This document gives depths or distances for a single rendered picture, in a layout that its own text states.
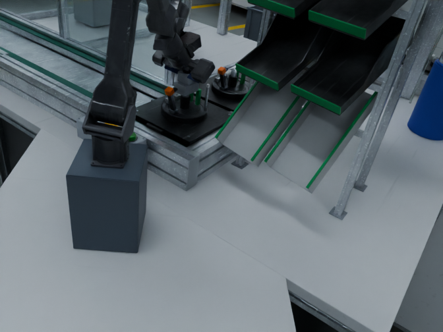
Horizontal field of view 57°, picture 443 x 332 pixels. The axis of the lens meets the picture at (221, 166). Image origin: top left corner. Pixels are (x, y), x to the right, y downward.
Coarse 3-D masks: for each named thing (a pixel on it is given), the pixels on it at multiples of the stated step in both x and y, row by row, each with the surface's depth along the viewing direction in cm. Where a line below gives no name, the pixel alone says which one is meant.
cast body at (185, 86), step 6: (180, 72) 116; (186, 72) 116; (180, 78) 117; (186, 78) 116; (174, 84) 118; (180, 84) 117; (186, 84) 117; (192, 84) 118; (198, 84) 121; (180, 90) 117; (186, 90) 116; (192, 90) 119
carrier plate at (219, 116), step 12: (144, 108) 124; (156, 108) 125; (216, 108) 130; (144, 120) 118; (156, 120) 119; (168, 120) 120; (204, 120) 122; (216, 120) 123; (168, 132) 114; (180, 132) 114; (192, 132) 115; (204, 132) 116
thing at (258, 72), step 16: (320, 0) 102; (304, 16) 107; (272, 32) 101; (288, 32) 104; (304, 32) 103; (320, 32) 93; (256, 48) 100; (272, 48) 102; (288, 48) 101; (304, 48) 99; (320, 48) 96; (240, 64) 98; (256, 64) 99; (272, 64) 98; (288, 64) 97; (304, 64) 94; (256, 80) 96; (272, 80) 91; (288, 80) 93
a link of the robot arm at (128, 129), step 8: (88, 112) 78; (128, 112) 78; (88, 120) 79; (128, 120) 78; (88, 128) 78; (96, 128) 78; (104, 128) 78; (112, 128) 79; (120, 128) 82; (128, 128) 79; (104, 136) 79; (112, 136) 79; (120, 136) 77; (128, 136) 80
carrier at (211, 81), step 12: (228, 72) 151; (204, 84) 144; (216, 84) 141; (228, 84) 141; (240, 84) 143; (204, 96) 136; (216, 96) 137; (228, 96) 137; (240, 96) 137; (228, 108) 131
